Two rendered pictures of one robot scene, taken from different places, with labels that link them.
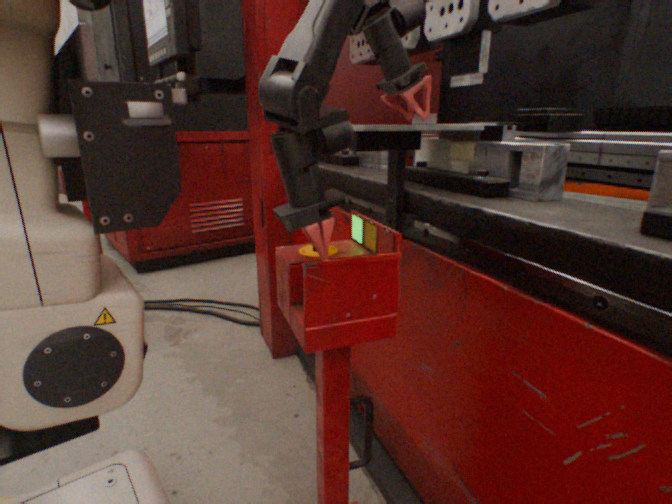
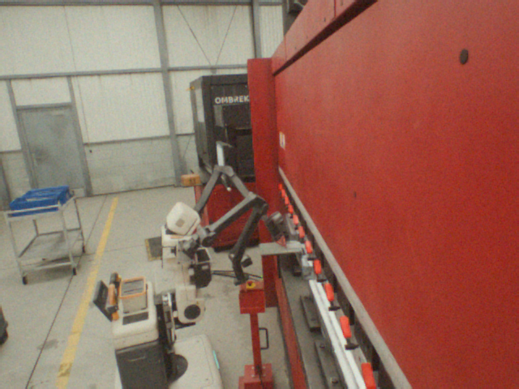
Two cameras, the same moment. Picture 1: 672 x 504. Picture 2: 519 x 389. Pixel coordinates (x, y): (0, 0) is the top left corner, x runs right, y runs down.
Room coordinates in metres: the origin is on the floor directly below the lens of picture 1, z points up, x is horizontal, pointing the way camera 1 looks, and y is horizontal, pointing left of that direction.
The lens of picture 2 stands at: (-1.22, -0.81, 1.96)
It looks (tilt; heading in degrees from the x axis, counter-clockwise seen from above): 15 degrees down; 20
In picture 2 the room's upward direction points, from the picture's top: 4 degrees counter-clockwise
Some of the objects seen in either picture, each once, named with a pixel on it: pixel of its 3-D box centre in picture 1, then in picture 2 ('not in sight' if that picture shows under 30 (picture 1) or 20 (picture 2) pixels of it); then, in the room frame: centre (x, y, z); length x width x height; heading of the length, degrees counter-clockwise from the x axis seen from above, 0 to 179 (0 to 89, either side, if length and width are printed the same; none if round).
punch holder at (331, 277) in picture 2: not in sight; (338, 281); (0.05, -0.64, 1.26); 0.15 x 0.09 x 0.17; 22
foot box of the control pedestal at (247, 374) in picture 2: not in sight; (255, 379); (0.68, 0.03, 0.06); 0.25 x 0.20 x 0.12; 110
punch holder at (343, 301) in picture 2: not in sight; (353, 310); (-0.14, -0.72, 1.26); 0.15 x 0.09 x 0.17; 22
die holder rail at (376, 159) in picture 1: (355, 148); (290, 228); (1.46, -0.06, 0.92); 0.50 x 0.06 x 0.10; 22
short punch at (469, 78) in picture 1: (467, 60); not in sight; (0.95, -0.27, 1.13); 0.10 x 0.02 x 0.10; 22
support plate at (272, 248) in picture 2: (402, 127); (279, 247); (0.89, -0.14, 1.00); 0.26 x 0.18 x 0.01; 112
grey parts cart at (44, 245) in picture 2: not in sight; (49, 233); (1.92, 3.34, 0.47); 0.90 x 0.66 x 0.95; 37
